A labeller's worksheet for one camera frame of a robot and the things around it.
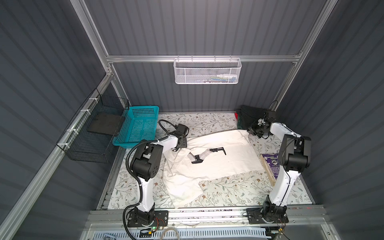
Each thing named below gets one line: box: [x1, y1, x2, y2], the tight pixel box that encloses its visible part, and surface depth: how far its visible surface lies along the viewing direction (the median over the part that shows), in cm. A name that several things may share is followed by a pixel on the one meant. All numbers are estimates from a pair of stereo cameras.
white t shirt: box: [163, 129, 266, 209], surface depth 95 cm
